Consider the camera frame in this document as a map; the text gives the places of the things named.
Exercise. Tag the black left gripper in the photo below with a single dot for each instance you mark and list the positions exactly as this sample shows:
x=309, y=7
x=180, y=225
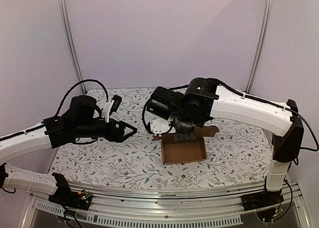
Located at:
x=118, y=137

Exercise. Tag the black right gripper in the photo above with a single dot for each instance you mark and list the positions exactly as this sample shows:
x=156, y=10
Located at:
x=184, y=134

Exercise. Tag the brown cardboard box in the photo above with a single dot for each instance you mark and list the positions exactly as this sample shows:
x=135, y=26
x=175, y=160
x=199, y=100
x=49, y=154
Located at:
x=177, y=148

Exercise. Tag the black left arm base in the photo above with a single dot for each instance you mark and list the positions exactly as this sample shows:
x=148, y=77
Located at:
x=65, y=197

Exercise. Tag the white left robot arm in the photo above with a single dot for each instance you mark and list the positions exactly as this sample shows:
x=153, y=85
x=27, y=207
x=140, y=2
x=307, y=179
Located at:
x=45, y=135

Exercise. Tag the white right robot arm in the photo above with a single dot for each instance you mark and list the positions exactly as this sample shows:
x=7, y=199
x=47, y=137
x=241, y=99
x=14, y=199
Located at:
x=207, y=98

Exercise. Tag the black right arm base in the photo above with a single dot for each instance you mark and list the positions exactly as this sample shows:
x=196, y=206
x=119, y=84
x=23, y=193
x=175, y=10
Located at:
x=267, y=204

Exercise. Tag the floral patterned table mat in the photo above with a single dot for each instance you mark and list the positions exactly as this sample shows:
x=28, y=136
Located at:
x=237, y=154

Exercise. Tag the aluminium front rail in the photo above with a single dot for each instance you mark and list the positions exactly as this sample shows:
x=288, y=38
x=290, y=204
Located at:
x=188, y=208

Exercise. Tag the left aluminium frame post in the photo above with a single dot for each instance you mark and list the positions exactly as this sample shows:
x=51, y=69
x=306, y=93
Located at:
x=69, y=39

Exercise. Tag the aluminium frame post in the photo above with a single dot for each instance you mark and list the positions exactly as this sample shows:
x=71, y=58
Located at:
x=260, y=45
x=69, y=39

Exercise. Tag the right aluminium frame post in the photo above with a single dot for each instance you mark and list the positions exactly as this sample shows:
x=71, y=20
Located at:
x=260, y=45

